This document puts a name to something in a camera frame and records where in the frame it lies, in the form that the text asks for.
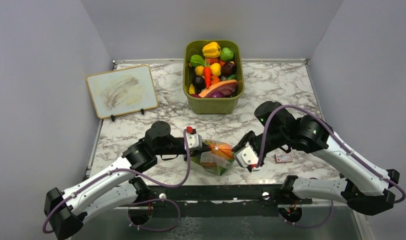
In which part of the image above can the peach toy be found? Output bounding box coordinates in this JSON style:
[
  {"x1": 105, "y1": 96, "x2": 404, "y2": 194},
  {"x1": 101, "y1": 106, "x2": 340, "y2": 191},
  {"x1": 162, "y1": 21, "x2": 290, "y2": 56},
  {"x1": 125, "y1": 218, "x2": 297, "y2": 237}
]
[{"x1": 210, "y1": 142, "x2": 234, "y2": 159}]

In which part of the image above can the orange spiky pineapple toy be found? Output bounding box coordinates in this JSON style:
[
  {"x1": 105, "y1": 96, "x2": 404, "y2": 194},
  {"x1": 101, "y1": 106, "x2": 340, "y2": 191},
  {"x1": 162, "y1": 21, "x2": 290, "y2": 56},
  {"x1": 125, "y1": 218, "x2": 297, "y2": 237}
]
[{"x1": 191, "y1": 141, "x2": 222, "y2": 168}]

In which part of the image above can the clear zip bag orange zipper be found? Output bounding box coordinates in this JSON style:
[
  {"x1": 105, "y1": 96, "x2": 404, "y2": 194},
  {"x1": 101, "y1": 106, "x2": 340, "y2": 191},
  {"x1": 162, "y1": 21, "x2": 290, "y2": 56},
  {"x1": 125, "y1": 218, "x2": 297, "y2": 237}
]
[{"x1": 190, "y1": 139, "x2": 235, "y2": 176}]

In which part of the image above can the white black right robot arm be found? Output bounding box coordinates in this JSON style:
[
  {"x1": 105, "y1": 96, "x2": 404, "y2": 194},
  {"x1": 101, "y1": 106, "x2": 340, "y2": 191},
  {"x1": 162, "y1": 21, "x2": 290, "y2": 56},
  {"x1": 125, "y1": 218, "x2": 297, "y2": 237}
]
[{"x1": 232, "y1": 101, "x2": 400, "y2": 216}]

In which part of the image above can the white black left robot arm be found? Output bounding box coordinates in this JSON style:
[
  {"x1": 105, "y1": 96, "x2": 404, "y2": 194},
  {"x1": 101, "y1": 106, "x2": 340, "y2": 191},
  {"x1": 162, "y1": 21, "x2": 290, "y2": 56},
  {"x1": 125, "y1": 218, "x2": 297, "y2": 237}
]
[{"x1": 42, "y1": 121, "x2": 202, "y2": 240}]

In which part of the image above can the small red white card box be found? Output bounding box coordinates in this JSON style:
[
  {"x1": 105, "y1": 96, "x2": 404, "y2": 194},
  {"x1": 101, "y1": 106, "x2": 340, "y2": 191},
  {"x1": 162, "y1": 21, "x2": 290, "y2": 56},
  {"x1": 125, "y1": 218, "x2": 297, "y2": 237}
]
[{"x1": 274, "y1": 154, "x2": 293, "y2": 164}]

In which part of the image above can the green plastic bin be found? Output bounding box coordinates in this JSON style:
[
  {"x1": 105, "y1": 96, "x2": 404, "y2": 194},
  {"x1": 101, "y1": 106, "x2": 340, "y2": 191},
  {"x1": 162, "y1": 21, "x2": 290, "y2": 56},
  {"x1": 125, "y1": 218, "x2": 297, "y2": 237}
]
[{"x1": 183, "y1": 40, "x2": 245, "y2": 114}]

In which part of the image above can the purple eggplant toy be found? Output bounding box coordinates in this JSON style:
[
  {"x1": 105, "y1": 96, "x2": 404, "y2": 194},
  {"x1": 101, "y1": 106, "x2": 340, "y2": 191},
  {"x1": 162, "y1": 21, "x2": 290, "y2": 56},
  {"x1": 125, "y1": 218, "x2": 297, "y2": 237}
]
[{"x1": 206, "y1": 91, "x2": 226, "y2": 98}]

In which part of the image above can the dark red plum toy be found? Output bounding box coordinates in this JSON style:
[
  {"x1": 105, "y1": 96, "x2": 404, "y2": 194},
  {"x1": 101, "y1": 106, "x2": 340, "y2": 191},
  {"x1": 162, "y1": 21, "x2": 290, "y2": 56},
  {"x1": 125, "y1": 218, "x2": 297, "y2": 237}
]
[{"x1": 221, "y1": 61, "x2": 237, "y2": 78}]

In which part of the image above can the yellow lemon toy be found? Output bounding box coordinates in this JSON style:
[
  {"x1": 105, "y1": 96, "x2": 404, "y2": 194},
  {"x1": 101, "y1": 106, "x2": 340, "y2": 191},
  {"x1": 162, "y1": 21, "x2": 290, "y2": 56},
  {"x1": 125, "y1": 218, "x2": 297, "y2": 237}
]
[
  {"x1": 209, "y1": 62, "x2": 222, "y2": 77},
  {"x1": 194, "y1": 65, "x2": 205, "y2": 77}
]

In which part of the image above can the orange carrot toy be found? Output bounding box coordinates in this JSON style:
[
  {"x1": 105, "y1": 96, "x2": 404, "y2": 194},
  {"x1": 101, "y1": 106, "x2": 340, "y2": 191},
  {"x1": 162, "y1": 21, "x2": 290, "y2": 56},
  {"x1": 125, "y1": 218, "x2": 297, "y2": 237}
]
[{"x1": 203, "y1": 65, "x2": 212, "y2": 89}]

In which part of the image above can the green broccoli toy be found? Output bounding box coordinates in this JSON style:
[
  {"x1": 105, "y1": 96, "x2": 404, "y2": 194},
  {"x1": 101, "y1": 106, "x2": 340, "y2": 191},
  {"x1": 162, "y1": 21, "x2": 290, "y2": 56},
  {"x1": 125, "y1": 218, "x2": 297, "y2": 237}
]
[{"x1": 219, "y1": 47, "x2": 235, "y2": 62}]

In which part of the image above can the green pepper toy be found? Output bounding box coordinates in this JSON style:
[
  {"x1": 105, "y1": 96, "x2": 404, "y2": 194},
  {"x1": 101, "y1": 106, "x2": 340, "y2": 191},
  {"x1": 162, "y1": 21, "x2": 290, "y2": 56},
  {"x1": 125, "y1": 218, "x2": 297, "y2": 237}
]
[{"x1": 188, "y1": 54, "x2": 205, "y2": 68}]

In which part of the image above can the yellow bell pepper toy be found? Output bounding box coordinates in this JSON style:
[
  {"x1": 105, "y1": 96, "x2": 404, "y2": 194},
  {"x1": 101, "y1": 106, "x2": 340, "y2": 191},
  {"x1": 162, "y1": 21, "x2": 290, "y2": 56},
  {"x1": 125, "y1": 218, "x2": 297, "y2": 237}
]
[{"x1": 202, "y1": 41, "x2": 221, "y2": 58}]

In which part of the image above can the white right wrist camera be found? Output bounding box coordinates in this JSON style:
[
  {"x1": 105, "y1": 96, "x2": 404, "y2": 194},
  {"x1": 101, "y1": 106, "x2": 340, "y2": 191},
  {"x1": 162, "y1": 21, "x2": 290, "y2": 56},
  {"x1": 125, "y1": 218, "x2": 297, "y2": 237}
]
[{"x1": 233, "y1": 145, "x2": 261, "y2": 172}]

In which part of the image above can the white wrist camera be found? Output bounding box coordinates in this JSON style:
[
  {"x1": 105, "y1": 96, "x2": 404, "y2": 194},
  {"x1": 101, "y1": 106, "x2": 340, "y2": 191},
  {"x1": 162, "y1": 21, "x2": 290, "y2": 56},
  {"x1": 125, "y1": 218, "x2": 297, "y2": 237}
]
[
  {"x1": 233, "y1": 145, "x2": 261, "y2": 172},
  {"x1": 183, "y1": 126, "x2": 203, "y2": 152}
]

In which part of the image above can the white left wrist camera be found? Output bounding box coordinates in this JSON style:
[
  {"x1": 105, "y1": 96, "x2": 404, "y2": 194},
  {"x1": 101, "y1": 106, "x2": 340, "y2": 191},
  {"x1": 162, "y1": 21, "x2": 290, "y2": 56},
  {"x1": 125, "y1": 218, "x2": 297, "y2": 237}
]
[{"x1": 183, "y1": 126, "x2": 203, "y2": 152}]

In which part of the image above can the black metal base rail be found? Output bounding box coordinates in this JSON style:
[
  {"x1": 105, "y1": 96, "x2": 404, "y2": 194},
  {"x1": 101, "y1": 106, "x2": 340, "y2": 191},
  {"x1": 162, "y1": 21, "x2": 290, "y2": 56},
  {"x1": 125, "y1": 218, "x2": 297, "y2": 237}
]
[{"x1": 128, "y1": 184, "x2": 313, "y2": 220}]

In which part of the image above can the small whiteboard with wooden frame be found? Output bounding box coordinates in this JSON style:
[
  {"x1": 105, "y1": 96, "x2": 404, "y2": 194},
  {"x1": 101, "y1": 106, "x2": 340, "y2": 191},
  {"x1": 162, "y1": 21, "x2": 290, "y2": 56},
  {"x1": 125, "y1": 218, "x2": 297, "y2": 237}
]
[{"x1": 85, "y1": 64, "x2": 159, "y2": 119}]

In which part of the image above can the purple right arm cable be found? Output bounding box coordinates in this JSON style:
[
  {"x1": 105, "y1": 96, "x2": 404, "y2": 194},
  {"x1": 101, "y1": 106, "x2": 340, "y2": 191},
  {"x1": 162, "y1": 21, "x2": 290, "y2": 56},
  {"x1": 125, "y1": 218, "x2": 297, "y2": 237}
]
[{"x1": 255, "y1": 104, "x2": 406, "y2": 229}]

